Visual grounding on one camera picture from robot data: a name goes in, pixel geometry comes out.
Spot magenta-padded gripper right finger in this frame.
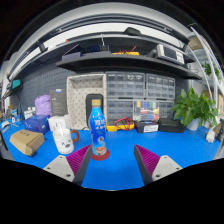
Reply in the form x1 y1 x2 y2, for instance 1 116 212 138
134 144 183 186

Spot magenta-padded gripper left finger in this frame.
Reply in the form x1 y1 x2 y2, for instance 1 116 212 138
43 144 94 186

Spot blue drink bottle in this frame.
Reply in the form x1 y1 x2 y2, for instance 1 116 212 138
88 99 108 157

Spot white mug with face print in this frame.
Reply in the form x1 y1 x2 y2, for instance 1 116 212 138
52 127 80 155

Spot brown cardboard box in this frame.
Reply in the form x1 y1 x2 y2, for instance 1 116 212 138
9 129 46 158

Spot plain black box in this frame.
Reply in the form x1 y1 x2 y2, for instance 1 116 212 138
157 117 187 134

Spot black box with white label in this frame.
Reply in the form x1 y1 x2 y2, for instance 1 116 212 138
134 120 160 134

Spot small white carton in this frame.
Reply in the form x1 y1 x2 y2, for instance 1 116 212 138
47 114 72 132

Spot flat round red coaster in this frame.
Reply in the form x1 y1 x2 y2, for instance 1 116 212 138
90 148 111 162

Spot dark blue carton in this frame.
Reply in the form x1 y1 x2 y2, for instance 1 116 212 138
23 114 51 135

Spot white power adapter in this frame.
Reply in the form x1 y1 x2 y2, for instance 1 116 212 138
205 129 217 144

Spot clear box of coloured parts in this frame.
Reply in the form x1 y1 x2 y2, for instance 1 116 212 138
132 99 161 123

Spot dark grey flat package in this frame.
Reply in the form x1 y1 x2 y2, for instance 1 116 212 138
49 88 69 117

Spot purple plastic bag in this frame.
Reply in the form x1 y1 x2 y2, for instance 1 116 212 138
34 94 53 117

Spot black clamp stand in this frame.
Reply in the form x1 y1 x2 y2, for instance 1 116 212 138
214 118 224 143

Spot green plant in white pot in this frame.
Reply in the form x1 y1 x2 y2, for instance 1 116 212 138
170 87 219 132

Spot beige perforated tray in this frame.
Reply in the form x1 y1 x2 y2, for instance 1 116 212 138
65 73 108 131

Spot grey small-parts drawer cabinet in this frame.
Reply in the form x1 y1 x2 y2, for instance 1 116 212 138
105 70 147 126
145 73 177 121

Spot teal lamp head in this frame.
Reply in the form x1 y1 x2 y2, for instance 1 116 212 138
10 78 22 90

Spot white shelf unit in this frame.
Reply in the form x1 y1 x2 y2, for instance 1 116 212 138
186 26 224 128

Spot yellow meter with red leads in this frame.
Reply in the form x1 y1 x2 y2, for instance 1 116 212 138
112 45 141 57

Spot long white light bar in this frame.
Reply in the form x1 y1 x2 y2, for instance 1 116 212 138
43 22 183 51

